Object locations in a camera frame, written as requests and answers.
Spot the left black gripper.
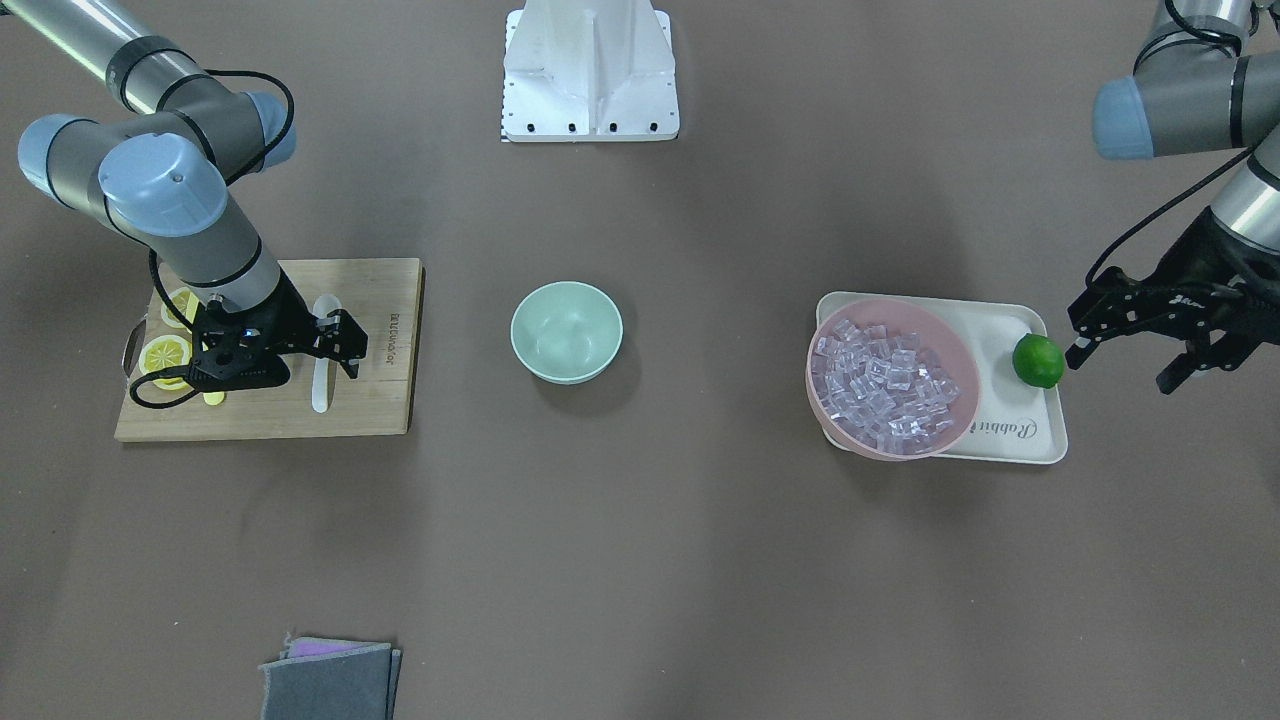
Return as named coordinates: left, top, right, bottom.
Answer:
left=1065, top=209, right=1277, bottom=395

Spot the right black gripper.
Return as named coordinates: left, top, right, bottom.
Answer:
left=210, top=272, right=369, bottom=380

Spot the white ceramic spoon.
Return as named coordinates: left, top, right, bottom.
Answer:
left=310, top=293, right=342, bottom=414

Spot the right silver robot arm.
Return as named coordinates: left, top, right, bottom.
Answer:
left=3, top=1, right=369, bottom=391

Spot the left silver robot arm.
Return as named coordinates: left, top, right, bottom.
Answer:
left=1065, top=1, right=1279, bottom=395

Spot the mint green bowl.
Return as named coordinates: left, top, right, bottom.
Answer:
left=509, top=281, right=625, bottom=386

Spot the pink bowl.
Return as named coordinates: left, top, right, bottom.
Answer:
left=805, top=292, right=986, bottom=462

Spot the pile of clear ice cubes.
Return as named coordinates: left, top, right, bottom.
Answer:
left=808, top=319, right=963, bottom=457

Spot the bamboo cutting board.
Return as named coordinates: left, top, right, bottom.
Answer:
left=114, top=258, right=424, bottom=443

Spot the green lime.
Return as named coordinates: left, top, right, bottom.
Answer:
left=1011, top=333, right=1066, bottom=389

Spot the yellow plastic knife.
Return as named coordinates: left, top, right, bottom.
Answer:
left=186, top=291, right=227, bottom=406

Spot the upper lemon slice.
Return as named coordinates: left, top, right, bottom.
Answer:
left=160, top=286, right=200, bottom=332

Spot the lower lemon slice stack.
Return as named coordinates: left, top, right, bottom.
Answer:
left=138, top=334, right=193, bottom=392

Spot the cream rectangular tray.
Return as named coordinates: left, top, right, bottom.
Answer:
left=815, top=291, right=1069, bottom=466

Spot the grey folded cloth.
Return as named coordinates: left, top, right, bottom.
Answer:
left=259, top=635, right=402, bottom=719

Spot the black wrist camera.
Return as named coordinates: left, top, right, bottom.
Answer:
left=182, top=315, right=291, bottom=392

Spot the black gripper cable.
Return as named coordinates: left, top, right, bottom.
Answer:
left=128, top=68, right=298, bottom=411

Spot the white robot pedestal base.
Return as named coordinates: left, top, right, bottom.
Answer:
left=500, top=1, right=681, bottom=143

